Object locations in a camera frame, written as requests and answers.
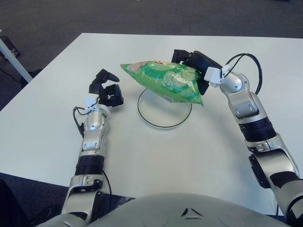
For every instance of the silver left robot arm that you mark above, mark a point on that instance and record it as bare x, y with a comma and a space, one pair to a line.
92, 132

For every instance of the grey robot torso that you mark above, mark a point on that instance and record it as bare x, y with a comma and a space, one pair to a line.
189, 212

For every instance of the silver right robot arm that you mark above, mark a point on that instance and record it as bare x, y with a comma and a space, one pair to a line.
248, 106

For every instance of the black floor bin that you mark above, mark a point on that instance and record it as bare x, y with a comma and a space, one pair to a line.
11, 46

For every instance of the white plate with black rim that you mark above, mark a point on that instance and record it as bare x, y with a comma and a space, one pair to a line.
163, 116

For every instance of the white table leg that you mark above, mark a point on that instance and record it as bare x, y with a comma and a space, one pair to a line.
16, 62

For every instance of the green potato chip bag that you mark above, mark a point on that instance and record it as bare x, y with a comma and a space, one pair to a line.
165, 80

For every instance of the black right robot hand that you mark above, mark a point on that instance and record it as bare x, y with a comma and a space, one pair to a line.
201, 60

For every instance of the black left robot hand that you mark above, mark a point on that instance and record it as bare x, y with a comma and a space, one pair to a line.
112, 96

